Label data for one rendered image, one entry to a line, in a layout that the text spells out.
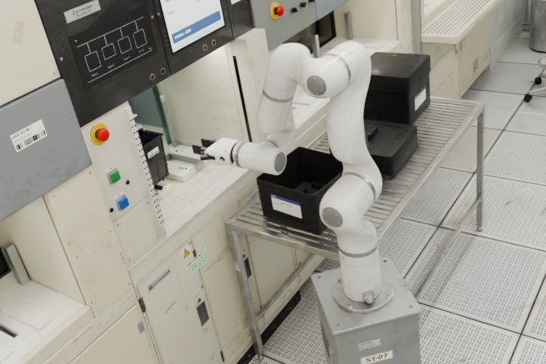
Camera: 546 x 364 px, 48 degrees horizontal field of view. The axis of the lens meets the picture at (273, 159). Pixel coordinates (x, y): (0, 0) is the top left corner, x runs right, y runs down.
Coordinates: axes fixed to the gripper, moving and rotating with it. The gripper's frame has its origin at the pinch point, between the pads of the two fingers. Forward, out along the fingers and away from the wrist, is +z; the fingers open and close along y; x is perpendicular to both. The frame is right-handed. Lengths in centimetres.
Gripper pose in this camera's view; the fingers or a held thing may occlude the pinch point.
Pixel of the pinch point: (201, 146)
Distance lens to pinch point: 204.4
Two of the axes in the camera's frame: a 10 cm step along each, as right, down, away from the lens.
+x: -1.6, -8.6, -4.8
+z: -8.2, -1.6, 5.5
